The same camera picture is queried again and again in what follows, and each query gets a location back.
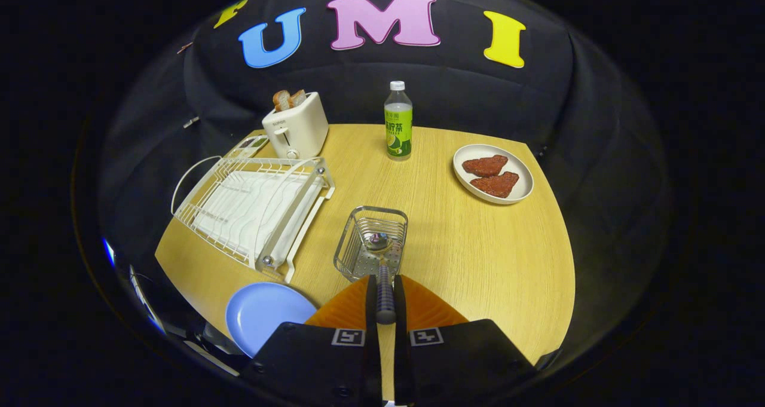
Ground metal spoon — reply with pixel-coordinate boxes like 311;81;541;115
365;231;398;326

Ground red meat slice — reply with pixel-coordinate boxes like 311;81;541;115
470;171;520;198
461;154;509;178

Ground cream plate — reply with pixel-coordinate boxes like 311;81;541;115
452;143;534;206

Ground white toaster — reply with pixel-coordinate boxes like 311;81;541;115
262;91;329;160

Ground white wire dish rack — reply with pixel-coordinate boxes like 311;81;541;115
171;155;335;284

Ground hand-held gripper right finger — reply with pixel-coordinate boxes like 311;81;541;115
393;274;538;407

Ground blue plate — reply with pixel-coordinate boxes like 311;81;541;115
225;283;318;358

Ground black backdrop cloth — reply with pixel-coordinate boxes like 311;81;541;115
99;0;670;360

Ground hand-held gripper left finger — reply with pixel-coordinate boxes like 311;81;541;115
239;274;383;407

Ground compartment seasoning tray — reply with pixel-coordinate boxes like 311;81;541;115
224;133;271;160

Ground metal wire basket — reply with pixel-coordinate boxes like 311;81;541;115
333;206;409;283

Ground green label drink bottle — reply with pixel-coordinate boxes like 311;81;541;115
384;81;414;161

